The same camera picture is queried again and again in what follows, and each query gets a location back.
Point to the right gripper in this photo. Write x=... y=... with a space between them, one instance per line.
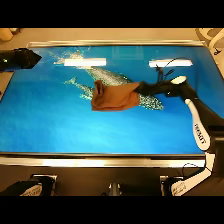
x=154 y=89

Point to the brown sweatshirt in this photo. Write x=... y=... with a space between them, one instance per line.
x=113 y=98

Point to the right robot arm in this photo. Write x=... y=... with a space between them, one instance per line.
x=200 y=116

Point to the silver frame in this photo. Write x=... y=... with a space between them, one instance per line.
x=100 y=162

